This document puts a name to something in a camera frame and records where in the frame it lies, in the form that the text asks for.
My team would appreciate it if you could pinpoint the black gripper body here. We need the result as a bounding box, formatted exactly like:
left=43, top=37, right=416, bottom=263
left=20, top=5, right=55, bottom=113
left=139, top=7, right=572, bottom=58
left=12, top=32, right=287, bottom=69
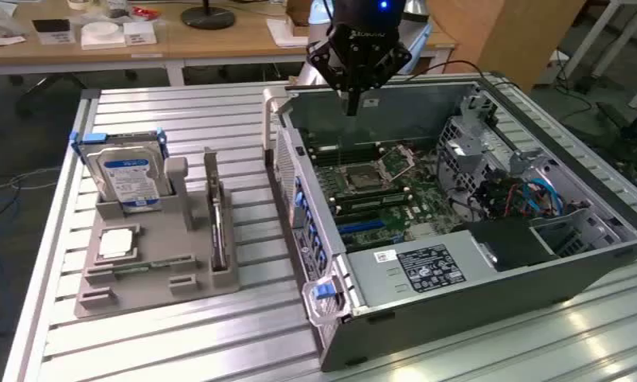
left=327, top=0, right=406, bottom=61

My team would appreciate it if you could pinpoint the graphics card with metal bracket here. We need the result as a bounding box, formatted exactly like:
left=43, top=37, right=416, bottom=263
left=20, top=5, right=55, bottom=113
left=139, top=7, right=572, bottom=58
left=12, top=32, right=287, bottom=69
left=201, top=146, right=231, bottom=275

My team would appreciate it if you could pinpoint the white flat box stack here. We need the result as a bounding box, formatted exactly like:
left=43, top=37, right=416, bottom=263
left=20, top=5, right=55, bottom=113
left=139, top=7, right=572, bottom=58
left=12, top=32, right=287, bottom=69
left=265, top=18, right=312, bottom=49

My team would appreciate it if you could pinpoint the brown cardboard box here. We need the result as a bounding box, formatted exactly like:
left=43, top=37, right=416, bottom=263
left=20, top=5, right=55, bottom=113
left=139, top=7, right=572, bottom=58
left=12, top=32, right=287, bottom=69
left=286, top=0, right=320, bottom=29

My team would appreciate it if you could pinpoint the long wooden desk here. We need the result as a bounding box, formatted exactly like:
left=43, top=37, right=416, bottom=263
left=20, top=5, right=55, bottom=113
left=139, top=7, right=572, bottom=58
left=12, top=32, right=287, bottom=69
left=0, top=0, right=458, bottom=76

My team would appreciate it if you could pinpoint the wooden cabinet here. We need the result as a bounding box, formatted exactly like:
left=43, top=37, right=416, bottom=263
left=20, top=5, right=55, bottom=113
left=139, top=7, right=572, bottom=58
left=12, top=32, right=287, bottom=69
left=430, top=0, right=588, bottom=93

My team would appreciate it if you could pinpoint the black round lamp base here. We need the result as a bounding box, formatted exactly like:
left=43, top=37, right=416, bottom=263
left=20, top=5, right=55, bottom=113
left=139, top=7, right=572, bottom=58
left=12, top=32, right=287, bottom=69
left=180, top=0, right=237, bottom=30

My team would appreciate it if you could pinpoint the metal socket cover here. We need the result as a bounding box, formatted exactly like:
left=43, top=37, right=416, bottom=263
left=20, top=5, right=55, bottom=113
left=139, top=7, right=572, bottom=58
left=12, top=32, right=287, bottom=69
left=376, top=143, right=419, bottom=181

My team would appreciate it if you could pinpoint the perforated metal disk bay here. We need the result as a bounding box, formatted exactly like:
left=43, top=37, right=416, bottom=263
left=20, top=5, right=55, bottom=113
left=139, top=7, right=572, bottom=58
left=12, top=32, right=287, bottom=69
left=436, top=116, right=515, bottom=200

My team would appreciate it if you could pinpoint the CPU socket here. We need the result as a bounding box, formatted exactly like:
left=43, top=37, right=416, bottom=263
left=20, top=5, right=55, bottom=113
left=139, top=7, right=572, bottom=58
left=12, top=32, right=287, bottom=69
left=342, top=162, right=390, bottom=197

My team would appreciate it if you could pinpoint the white floor socket box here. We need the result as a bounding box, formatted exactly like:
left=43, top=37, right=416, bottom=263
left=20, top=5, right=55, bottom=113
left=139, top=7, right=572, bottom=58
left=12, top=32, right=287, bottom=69
left=542, top=49, right=572, bottom=87

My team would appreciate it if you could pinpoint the RAM stick with black label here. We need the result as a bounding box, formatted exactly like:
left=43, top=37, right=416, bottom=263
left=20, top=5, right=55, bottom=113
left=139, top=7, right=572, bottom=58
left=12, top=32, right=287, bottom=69
left=332, top=192, right=411, bottom=209

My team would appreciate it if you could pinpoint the small white labelled box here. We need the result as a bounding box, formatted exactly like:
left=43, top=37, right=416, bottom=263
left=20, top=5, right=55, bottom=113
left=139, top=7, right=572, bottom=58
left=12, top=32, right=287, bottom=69
left=123, top=21, right=159, bottom=47

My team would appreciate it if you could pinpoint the red packet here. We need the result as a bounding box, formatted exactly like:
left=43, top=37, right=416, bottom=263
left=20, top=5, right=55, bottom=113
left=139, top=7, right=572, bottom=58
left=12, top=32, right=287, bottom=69
left=129, top=4, right=160, bottom=21

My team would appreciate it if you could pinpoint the green motherboard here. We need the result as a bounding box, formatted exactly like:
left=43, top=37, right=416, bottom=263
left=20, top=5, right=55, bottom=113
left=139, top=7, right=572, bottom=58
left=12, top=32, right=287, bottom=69
left=300, top=131, right=478, bottom=255

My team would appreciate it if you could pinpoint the blue expansion slot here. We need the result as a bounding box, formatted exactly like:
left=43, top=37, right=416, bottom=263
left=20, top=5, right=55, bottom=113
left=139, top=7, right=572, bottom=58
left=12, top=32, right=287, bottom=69
left=338, top=220, right=383, bottom=236

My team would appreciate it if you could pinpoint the hard disk with blue caddy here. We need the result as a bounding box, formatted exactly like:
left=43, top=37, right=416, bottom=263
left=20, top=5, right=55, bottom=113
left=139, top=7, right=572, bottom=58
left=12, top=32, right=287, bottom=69
left=69, top=127, right=169, bottom=218

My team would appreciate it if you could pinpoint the white box with black top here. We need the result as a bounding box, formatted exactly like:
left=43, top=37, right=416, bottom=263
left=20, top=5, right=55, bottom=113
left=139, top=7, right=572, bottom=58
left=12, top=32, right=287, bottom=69
left=31, top=18, right=77, bottom=46

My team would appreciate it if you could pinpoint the grey power supply unit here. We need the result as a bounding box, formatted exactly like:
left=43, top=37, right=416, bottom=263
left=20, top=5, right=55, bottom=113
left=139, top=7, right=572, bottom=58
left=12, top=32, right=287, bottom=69
left=346, top=230, right=499, bottom=310

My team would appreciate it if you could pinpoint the black chair base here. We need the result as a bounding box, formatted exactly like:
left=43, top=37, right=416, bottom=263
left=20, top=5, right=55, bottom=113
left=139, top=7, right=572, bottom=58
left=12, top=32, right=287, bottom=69
left=8, top=69, right=139, bottom=119

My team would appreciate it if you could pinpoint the silver CPU chip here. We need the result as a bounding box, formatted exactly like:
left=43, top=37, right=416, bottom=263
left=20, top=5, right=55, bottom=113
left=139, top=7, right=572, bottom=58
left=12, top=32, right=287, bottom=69
left=96, top=229, right=137, bottom=258

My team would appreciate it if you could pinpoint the green RAM stick bare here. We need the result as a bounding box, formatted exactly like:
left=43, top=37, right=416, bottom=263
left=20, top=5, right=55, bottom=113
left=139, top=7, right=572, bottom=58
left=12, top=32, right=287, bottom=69
left=112, top=258, right=185, bottom=275

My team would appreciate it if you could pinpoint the grey plastic parts rack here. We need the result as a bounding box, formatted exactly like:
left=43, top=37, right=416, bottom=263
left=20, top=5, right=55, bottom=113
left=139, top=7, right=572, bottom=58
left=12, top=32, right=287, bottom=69
left=72, top=156, right=243, bottom=319

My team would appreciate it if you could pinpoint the dark grey open PC case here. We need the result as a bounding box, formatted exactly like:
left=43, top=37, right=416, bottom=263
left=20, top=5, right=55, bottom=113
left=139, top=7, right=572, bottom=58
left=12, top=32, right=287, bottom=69
left=263, top=73, right=637, bottom=373

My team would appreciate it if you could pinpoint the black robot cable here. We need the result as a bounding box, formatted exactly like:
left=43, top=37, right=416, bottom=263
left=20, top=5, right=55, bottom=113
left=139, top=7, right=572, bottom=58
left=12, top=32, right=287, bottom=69
left=322, top=0, right=338, bottom=39

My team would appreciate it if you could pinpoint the thin black cable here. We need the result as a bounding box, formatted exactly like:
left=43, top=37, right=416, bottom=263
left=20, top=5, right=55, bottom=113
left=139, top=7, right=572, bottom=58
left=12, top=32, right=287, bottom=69
left=403, top=59, right=516, bottom=89

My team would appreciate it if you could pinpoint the white metal table frame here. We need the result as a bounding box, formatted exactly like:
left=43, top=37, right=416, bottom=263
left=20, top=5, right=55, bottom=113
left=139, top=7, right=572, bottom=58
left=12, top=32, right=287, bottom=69
left=562, top=0, right=637, bottom=109

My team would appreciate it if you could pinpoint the red wire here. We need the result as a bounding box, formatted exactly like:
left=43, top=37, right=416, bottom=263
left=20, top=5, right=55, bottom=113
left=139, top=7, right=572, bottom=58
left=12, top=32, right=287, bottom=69
left=506, top=182, right=527, bottom=218

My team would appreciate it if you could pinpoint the white box with tape ring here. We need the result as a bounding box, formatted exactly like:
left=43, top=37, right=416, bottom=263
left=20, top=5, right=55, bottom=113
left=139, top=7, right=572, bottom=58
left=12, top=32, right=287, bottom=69
left=80, top=21, right=128, bottom=51

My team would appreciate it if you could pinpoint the blue wire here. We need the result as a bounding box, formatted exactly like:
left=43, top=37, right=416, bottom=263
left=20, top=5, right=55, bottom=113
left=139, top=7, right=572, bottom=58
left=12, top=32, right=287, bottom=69
left=526, top=177, right=566, bottom=219

